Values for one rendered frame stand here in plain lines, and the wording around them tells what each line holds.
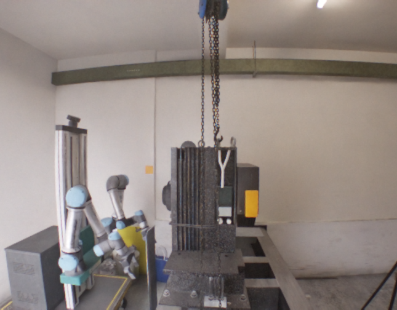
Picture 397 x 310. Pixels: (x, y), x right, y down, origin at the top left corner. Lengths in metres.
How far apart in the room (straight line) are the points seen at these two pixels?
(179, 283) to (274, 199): 1.62
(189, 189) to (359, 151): 2.31
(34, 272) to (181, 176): 1.34
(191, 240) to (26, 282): 1.32
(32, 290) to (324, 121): 3.33
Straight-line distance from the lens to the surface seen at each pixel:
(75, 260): 1.53
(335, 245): 3.09
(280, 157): 2.62
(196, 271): 1.29
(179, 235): 1.49
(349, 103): 3.07
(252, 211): 1.30
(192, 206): 1.41
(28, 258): 1.99
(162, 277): 2.79
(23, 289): 2.16
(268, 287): 1.65
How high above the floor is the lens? 1.58
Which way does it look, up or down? 1 degrees down
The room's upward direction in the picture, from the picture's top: straight up
